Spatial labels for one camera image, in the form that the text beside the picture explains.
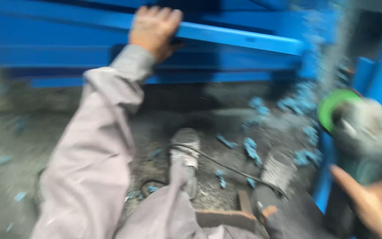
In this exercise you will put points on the person's left hand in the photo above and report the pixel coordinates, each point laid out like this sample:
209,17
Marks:
153,33

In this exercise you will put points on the person's right hand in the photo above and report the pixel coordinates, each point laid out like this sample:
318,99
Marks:
380,205

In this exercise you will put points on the person's left fingers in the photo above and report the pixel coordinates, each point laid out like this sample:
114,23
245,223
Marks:
159,15

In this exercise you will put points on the blue metal bar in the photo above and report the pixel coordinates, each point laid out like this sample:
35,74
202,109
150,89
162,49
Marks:
237,36

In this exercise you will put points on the grey angle grinder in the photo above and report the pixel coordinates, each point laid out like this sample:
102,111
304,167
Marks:
360,132

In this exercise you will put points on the grey left shoe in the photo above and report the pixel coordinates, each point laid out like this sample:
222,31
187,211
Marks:
185,152

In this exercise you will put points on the grey shoe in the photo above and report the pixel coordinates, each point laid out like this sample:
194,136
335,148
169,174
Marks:
185,152
279,171

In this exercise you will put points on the scattered blue paint flakes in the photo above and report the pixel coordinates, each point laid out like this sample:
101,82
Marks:
254,146

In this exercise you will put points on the grey right shoe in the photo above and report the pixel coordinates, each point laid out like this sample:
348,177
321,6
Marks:
279,171

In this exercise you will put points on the person's grey trousers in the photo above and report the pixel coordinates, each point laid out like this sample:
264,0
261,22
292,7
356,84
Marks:
164,215

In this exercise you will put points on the rusty metal bracket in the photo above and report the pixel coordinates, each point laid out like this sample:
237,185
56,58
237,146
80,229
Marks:
225,217

